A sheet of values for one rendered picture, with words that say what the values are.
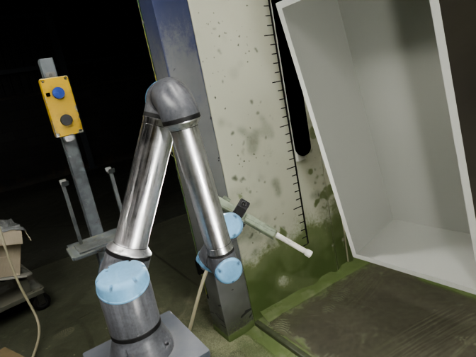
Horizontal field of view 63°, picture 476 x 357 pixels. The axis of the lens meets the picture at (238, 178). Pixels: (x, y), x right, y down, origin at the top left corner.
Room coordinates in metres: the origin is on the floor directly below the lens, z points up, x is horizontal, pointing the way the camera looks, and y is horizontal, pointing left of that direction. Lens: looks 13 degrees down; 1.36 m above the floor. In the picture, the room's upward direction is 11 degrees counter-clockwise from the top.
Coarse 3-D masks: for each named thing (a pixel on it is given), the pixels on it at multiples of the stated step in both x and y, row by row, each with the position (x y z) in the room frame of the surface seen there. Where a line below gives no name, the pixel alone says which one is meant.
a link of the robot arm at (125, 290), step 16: (112, 272) 1.05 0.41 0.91; (128, 272) 1.03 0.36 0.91; (144, 272) 1.03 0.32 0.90; (96, 288) 1.00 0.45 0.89; (112, 288) 0.98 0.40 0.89; (128, 288) 0.97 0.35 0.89; (144, 288) 1.00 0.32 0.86; (112, 304) 0.96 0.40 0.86; (128, 304) 0.97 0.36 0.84; (144, 304) 0.99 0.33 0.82; (112, 320) 0.97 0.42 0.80; (128, 320) 0.96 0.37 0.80; (144, 320) 0.98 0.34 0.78; (112, 336) 0.99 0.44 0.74; (128, 336) 0.96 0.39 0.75
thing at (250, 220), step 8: (224, 200) 1.64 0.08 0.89; (224, 208) 1.63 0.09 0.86; (232, 208) 1.62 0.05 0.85; (248, 216) 1.60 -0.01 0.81; (248, 224) 1.59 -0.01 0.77; (256, 224) 1.59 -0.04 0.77; (264, 224) 1.59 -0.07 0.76; (264, 232) 1.58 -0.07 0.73; (272, 232) 1.57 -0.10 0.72; (280, 240) 1.58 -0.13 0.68; (288, 240) 1.57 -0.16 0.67; (296, 248) 1.55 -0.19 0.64; (304, 248) 1.55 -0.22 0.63
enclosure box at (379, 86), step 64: (320, 0) 1.72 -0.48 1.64; (384, 0) 1.60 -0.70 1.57; (448, 0) 1.12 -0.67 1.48; (320, 64) 1.69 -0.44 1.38; (384, 64) 1.68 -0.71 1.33; (448, 64) 1.12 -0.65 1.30; (320, 128) 1.66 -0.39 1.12; (384, 128) 1.78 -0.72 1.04; (448, 128) 1.53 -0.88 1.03; (384, 192) 1.87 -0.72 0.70; (448, 192) 1.60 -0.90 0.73; (384, 256) 1.63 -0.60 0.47; (448, 256) 1.49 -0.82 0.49
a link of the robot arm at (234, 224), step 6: (228, 216) 1.30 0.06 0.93; (234, 216) 1.30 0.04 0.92; (228, 222) 1.29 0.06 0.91; (234, 222) 1.29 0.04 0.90; (240, 222) 1.29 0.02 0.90; (228, 228) 1.28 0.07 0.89; (234, 228) 1.28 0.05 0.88; (240, 228) 1.28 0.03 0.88; (234, 234) 1.27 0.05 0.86; (234, 240) 1.30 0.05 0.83
